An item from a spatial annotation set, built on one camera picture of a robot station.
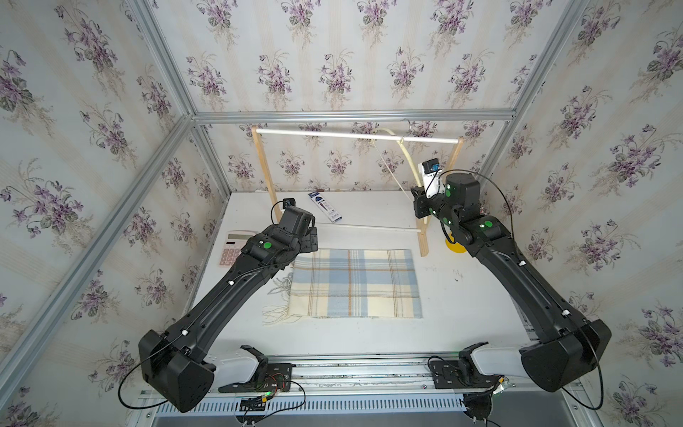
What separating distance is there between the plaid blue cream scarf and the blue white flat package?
0.56ft

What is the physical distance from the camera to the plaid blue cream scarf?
86 centimetres

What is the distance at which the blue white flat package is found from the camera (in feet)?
3.70
